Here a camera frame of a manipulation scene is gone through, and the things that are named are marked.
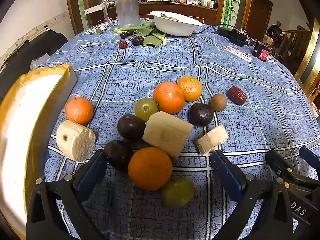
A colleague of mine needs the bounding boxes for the dark purple grape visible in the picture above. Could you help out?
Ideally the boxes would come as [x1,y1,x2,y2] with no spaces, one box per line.
[117,114,147,140]
[104,141,134,170]

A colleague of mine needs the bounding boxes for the black chair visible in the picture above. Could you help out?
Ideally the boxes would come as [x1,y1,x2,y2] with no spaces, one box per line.
[0,31,68,98]

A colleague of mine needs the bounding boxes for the dark plum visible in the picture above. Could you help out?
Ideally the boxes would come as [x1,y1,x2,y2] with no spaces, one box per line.
[188,103,214,127]

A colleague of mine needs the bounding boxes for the white card with red print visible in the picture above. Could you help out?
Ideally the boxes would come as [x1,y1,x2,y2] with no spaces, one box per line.
[224,45,252,62]

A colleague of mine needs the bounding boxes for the orange mandarin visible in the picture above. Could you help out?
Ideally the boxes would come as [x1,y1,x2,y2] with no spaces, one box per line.
[127,147,173,192]
[153,81,185,115]
[65,97,94,125]
[177,76,202,102]

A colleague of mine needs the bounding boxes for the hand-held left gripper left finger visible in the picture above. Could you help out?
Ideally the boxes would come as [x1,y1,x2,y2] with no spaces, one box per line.
[26,149,108,240]

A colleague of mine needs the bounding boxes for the yellow box with white lining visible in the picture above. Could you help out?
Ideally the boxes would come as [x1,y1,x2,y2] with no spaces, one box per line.
[0,64,77,240]

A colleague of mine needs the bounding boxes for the wooden stair railing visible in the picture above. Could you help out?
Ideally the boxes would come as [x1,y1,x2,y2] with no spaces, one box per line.
[280,25,314,65]

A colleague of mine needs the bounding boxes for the clear plastic pitcher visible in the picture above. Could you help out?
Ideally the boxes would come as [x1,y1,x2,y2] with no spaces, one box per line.
[103,0,140,28]

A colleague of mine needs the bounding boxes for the brown wooden door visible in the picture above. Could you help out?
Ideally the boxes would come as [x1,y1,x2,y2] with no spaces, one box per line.
[246,0,273,34]

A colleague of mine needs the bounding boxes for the gold picture frame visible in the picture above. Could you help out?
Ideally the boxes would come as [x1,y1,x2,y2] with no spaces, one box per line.
[294,17,320,93]

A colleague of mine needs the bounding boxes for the clear plastic bag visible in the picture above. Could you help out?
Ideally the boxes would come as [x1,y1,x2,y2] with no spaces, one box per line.
[29,60,49,71]

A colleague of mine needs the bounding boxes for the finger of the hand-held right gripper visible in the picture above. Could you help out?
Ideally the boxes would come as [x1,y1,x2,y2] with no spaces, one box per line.
[266,149,320,188]
[299,146,320,166]

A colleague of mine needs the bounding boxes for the black power cable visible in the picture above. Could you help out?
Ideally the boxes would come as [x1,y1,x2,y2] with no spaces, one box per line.
[192,25,219,34]

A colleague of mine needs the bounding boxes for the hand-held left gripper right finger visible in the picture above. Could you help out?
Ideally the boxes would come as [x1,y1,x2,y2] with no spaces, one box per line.
[210,149,294,240]

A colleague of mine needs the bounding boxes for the bamboo-painted panel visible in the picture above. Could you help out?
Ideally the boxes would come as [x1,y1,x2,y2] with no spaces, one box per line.
[221,0,242,29]

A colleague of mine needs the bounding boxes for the green leafy vegetable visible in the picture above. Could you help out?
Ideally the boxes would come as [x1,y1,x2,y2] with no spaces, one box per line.
[114,21,167,48]

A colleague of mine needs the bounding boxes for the black box with red label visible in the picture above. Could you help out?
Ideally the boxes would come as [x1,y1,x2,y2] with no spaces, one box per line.
[252,41,273,62]

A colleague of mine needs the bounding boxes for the small brown kiwi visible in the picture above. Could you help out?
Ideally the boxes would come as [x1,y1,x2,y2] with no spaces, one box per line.
[209,93,228,112]

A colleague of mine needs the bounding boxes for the blue checked tablecloth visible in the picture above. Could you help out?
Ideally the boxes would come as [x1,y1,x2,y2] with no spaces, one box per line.
[30,17,320,240]

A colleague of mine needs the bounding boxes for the peeled banana chunk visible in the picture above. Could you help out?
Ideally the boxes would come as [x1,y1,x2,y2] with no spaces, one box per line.
[56,120,96,162]
[196,125,229,155]
[142,111,194,159]

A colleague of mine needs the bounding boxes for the white bowl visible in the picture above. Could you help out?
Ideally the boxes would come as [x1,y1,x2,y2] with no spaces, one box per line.
[150,11,202,37]

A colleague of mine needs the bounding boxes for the black power strip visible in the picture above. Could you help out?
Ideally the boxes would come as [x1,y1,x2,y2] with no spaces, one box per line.
[215,25,248,47]

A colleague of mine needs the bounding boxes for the wooden counter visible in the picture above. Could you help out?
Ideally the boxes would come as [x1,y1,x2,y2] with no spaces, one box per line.
[82,1,218,27]

